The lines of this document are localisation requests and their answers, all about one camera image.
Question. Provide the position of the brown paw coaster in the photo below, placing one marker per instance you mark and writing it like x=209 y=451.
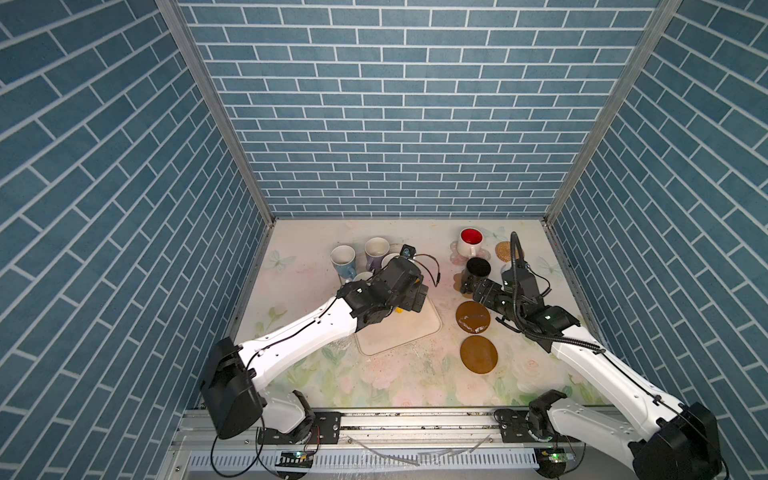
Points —
x=458 y=283

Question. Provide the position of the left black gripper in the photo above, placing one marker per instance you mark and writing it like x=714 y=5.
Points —
x=410 y=301

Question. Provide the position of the black mug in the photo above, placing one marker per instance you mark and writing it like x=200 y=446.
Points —
x=476 y=270

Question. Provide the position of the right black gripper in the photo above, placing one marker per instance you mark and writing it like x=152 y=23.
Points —
x=489 y=295

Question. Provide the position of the woven rattan coaster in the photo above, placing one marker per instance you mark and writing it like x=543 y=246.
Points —
x=508 y=252

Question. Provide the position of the beige serving tray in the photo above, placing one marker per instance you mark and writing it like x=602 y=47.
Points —
x=399 y=329

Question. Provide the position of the purple mug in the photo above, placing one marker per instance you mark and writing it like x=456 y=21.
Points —
x=376 y=249

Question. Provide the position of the brown round coaster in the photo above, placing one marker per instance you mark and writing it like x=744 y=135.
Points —
x=478 y=354
x=472 y=317

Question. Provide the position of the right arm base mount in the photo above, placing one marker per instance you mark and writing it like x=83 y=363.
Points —
x=515 y=427

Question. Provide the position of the plain white mug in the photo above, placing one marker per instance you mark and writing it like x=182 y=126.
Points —
x=363 y=276

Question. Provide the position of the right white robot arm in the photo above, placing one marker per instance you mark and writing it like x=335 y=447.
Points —
x=659 y=437

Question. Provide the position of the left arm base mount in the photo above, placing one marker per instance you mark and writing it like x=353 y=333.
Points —
x=322 y=427

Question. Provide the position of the pink flower coaster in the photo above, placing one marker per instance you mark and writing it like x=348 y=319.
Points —
x=455 y=257

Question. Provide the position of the blue mug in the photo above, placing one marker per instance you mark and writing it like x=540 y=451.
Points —
x=343 y=258

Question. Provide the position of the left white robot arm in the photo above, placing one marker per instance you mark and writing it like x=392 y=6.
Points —
x=235 y=377

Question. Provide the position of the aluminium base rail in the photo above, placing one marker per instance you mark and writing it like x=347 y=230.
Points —
x=452 y=427

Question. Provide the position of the white mug red inside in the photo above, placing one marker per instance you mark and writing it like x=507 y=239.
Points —
x=469 y=243

